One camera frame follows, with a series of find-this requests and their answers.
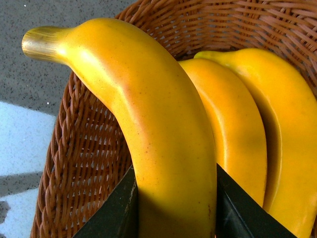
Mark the long yellow banana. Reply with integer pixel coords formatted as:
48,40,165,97
22,18,217,238

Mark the right brown wicker basket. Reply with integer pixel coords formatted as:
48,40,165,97
30,0,317,238

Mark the yellow banana in basket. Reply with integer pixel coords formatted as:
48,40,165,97
180,59,267,206
196,49,317,238

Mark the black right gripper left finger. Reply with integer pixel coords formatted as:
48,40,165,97
74,166,138,238

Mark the yellow banana in basket rear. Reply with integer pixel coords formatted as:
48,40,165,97
196,49,317,238

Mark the yellow banana in basket front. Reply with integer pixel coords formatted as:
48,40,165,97
180,59,267,206

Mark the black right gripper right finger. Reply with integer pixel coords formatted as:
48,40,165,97
216,165,294,238

